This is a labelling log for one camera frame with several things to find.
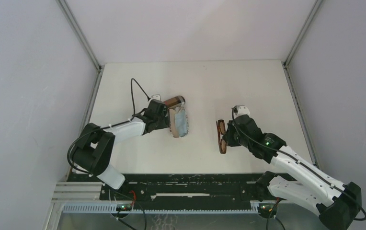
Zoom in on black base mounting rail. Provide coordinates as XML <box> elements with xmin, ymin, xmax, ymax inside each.
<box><xmin>67</xmin><ymin>171</ymin><xmax>285</xmax><ymax>213</ymax></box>

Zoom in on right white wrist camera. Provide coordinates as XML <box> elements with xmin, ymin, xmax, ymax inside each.
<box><xmin>233</xmin><ymin>105</ymin><xmax>250</xmax><ymax>118</ymax></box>

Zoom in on brown striped glasses case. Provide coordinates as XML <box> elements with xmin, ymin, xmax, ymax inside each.
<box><xmin>164</xmin><ymin>95</ymin><xmax>185</xmax><ymax>109</ymax></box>

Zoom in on left aluminium frame post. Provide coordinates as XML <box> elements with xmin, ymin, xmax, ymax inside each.
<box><xmin>56</xmin><ymin>0</ymin><xmax>105</xmax><ymax>182</ymax></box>

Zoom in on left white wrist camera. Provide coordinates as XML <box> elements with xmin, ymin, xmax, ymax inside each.
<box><xmin>149</xmin><ymin>94</ymin><xmax>161</xmax><ymax>101</ymax></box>

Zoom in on black camera cable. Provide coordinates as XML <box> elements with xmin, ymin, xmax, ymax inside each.
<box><xmin>231</xmin><ymin>108</ymin><xmax>366</xmax><ymax>221</ymax></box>
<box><xmin>67</xmin><ymin>78</ymin><xmax>152</xmax><ymax>174</ymax></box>

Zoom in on right black camera cable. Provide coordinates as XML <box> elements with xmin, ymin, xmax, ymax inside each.
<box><xmin>231</xmin><ymin>108</ymin><xmax>366</xmax><ymax>221</ymax></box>

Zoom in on flag print glasses case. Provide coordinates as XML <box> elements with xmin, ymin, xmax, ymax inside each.
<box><xmin>168</xmin><ymin>106</ymin><xmax>189</xmax><ymax>138</ymax></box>

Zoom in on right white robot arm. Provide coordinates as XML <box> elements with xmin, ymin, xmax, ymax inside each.
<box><xmin>216</xmin><ymin>115</ymin><xmax>366</xmax><ymax>230</ymax></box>

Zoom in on right aluminium frame post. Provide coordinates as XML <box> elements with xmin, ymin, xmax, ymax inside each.
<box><xmin>282</xmin><ymin>0</ymin><xmax>325</xmax><ymax>168</ymax></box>

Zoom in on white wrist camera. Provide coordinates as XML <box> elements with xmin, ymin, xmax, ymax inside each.
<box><xmin>233</xmin><ymin>105</ymin><xmax>250</xmax><ymax>118</ymax></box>
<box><xmin>149</xmin><ymin>94</ymin><xmax>161</xmax><ymax>101</ymax></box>

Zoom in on aluminium frame post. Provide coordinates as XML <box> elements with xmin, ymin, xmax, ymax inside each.
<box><xmin>56</xmin><ymin>0</ymin><xmax>105</xmax><ymax>182</ymax></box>
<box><xmin>282</xmin><ymin>0</ymin><xmax>325</xmax><ymax>168</ymax></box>

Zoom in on brown tortoise sunglasses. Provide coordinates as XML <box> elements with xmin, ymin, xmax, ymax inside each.
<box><xmin>216</xmin><ymin>119</ymin><xmax>227</xmax><ymax>154</ymax></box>

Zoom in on left black camera cable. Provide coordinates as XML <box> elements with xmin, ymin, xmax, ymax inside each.
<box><xmin>67</xmin><ymin>78</ymin><xmax>152</xmax><ymax>174</ymax></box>

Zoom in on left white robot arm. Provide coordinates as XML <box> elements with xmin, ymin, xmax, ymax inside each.
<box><xmin>68</xmin><ymin>99</ymin><xmax>170</xmax><ymax>189</ymax></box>

